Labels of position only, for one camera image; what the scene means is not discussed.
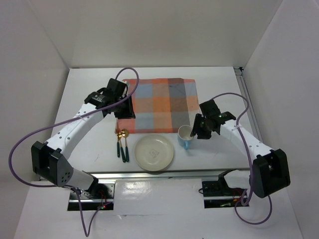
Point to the aluminium front rail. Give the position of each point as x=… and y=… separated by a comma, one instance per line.
x=159, y=173

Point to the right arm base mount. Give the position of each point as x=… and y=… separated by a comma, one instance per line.
x=217, y=194

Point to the aluminium rail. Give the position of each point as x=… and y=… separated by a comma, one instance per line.
x=159, y=173
x=239, y=73

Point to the gold fork green handle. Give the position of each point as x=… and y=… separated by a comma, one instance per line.
x=118, y=144

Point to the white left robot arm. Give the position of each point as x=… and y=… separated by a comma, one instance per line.
x=50, y=159

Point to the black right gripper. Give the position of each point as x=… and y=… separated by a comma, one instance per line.
x=196, y=129

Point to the light blue mug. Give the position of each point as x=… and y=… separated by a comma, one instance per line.
x=184, y=136

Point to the aluminium right side rail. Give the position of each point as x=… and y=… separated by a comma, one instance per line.
x=239, y=73

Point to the orange blue checkered cloth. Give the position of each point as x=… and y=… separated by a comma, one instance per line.
x=162, y=105

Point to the cream round plate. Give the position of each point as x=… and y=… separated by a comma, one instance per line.
x=153, y=152

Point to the gold spoon green handle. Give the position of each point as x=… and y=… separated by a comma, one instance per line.
x=125, y=135

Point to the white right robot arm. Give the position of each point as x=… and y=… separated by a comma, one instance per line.
x=268, y=168

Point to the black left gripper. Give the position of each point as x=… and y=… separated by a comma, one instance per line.
x=129, y=113

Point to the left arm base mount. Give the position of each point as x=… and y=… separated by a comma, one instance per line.
x=103, y=198

